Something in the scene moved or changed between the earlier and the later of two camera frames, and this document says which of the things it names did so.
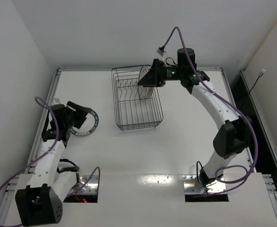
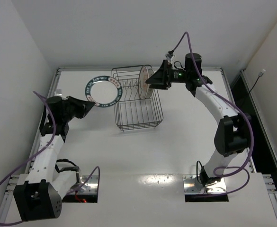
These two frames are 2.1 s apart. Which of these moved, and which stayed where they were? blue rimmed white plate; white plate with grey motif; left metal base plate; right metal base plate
Moved: blue rimmed white plate
Stayed: right metal base plate; white plate with grey motif; left metal base plate
